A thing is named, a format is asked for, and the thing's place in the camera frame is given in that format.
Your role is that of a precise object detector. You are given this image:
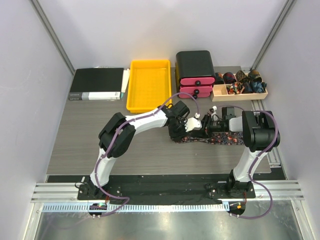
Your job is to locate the dark patterned necktie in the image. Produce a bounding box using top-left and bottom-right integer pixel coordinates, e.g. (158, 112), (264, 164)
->
(176, 132), (244, 146)

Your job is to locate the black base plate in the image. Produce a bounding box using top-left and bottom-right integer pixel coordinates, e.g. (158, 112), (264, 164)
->
(74, 174), (256, 206)

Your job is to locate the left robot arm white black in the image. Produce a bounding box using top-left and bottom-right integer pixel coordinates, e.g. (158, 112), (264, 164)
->
(87, 101), (202, 200)

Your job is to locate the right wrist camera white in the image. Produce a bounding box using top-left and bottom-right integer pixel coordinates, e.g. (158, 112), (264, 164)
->
(207, 105), (219, 121)

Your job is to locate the rolled red patterned tie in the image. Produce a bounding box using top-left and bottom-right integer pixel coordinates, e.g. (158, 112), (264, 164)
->
(223, 72), (237, 84)

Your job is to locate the purple cable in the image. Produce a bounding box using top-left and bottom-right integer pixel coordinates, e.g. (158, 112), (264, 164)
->
(214, 104), (280, 220)
(94, 92), (202, 217)

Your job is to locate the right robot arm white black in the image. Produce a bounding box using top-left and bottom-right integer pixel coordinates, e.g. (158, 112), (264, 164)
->
(193, 106), (281, 199)

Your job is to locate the rolled orange dark tie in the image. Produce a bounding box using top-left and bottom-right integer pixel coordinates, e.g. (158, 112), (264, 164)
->
(248, 69), (262, 81)

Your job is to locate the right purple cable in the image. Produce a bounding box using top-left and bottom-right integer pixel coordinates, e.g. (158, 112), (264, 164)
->
(214, 104), (280, 220)

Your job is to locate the wooden compartment box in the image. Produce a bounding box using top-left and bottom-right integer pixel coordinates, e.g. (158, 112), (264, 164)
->
(211, 69), (268, 102)

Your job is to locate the rolled blue tie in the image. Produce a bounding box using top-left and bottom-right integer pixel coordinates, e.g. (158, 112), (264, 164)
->
(250, 80), (267, 94)

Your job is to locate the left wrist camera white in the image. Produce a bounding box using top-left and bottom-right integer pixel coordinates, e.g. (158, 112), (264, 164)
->
(184, 112), (202, 132)

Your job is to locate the black pink drawer unit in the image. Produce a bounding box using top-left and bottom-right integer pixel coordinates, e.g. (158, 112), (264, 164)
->
(175, 50), (216, 99)

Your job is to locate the yellow plastic tray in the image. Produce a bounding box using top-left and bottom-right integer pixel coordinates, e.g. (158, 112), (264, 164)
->
(126, 59), (172, 114)

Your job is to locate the rolled brown patterned tie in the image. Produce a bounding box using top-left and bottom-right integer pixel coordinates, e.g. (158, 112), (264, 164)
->
(235, 70), (250, 84)

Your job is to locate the rolled navy tie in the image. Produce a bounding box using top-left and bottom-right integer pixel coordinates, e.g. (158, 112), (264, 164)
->
(240, 81), (253, 94)

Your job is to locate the rolled floral tie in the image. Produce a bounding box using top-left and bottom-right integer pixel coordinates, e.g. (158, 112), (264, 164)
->
(226, 82), (241, 95)

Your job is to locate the black binder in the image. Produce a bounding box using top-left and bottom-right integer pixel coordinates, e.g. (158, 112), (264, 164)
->
(68, 67), (125, 101)

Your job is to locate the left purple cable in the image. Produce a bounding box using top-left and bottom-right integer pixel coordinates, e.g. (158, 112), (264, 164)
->
(94, 92), (202, 217)

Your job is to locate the white teal pen box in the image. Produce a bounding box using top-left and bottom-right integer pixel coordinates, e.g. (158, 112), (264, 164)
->
(120, 68), (130, 99)

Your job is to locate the white slotted cable duct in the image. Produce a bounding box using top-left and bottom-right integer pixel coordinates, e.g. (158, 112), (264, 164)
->
(42, 202), (230, 213)

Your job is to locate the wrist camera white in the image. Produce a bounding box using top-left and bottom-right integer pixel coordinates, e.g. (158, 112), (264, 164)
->
(184, 112), (202, 132)
(207, 105), (219, 121)

